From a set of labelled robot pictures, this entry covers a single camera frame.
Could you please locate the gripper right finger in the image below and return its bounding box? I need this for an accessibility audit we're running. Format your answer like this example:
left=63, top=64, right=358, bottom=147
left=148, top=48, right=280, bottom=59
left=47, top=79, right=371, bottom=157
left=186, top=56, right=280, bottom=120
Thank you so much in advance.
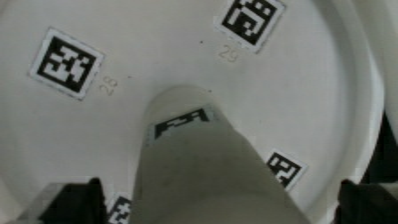
left=331, top=180, right=398, bottom=224

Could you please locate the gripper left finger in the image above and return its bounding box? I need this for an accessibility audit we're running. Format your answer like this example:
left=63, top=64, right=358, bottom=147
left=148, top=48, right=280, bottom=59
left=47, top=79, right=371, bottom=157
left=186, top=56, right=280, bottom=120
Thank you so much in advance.
left=15, top=177, right=106, bottom=224

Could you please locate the white cylindrical table leg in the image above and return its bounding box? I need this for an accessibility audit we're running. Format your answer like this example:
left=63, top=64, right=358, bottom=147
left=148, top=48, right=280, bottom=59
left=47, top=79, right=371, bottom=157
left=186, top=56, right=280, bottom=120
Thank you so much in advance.
left=129, top=86, right=308, bottom=224

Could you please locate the white round table top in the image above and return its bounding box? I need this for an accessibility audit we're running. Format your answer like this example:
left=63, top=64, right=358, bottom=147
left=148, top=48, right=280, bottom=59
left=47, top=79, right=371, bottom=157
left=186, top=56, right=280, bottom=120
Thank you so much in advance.
left=0, top=0, right=383, bottom=224

